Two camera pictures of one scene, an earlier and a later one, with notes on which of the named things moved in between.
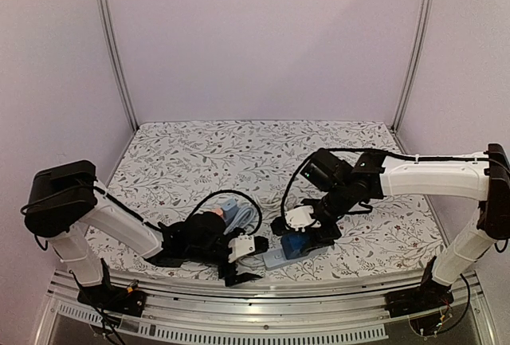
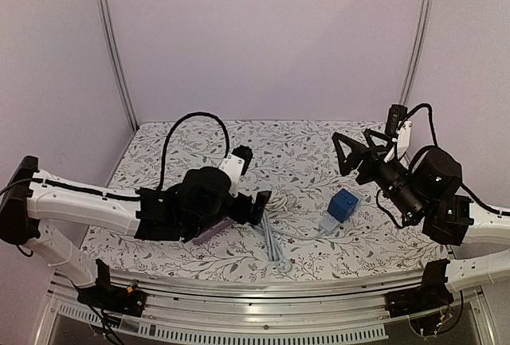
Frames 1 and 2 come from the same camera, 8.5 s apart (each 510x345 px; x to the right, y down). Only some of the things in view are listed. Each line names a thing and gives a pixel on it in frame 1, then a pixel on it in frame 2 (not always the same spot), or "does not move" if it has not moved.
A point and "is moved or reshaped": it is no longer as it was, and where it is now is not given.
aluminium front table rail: x=180 y=307 does not move
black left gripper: x=237 y=279 to x=242 y=213
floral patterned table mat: x=242 y=195 does not move
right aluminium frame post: x=418 y=50 does not move
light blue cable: x=243 y=218 to x=274 y=252
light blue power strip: x=276 y=258 is moved or reshaped
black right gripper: x=323 y=232 to x=371 y=160
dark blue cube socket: x=295 y=245 is moved or reshaped
